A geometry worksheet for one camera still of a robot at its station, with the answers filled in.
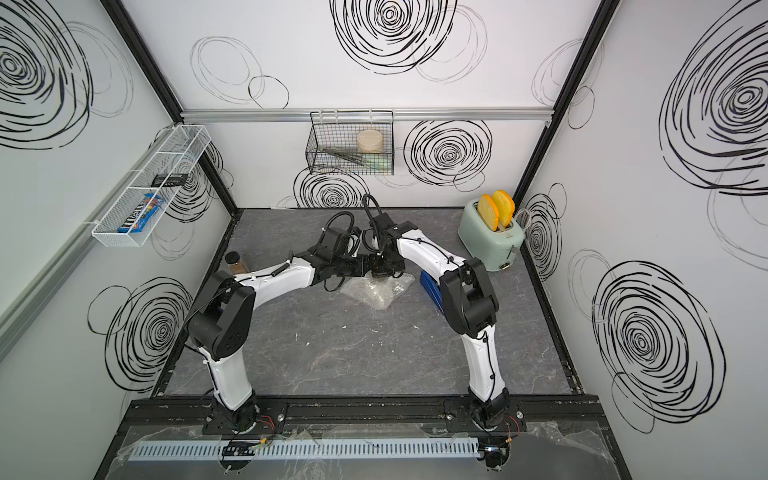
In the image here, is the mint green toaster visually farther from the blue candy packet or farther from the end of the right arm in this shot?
the blue candy packet

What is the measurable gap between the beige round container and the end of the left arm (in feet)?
0.85

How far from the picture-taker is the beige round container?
35.7 inches

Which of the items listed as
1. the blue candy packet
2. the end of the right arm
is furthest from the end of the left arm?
the blue candy packet

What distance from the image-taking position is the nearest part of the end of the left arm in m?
0.71
